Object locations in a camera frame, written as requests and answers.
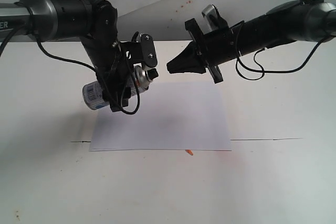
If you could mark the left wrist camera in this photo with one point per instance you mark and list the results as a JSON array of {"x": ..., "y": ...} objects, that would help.
[{"x": 149, "y": 59}]

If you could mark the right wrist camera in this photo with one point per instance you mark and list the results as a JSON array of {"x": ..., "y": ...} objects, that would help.
[{"x": 210, "y": 15}]

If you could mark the white paper sheet stack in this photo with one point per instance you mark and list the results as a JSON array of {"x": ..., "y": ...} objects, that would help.
[{"x": 172, "y": 116}]

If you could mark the white spray paint can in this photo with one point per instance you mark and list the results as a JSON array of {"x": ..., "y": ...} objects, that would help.
[{"x": 137, "y": 83}]

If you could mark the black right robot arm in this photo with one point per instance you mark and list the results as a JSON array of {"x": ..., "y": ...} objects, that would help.
[{"x": 299, "y": 20}]

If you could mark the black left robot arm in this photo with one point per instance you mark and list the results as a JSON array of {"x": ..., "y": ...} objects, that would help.
[{"x": 51, "y": 20}]

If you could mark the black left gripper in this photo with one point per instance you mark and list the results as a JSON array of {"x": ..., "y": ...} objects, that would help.
[{"x": 114, "y": 64}]

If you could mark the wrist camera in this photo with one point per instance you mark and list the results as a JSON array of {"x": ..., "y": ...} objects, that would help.
[
  {"x": 149, "y": 59},
  {"x": 210, "y": 15}
]

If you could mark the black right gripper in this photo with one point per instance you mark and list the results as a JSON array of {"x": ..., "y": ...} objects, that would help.
[{"x": 204, "y": 52}]

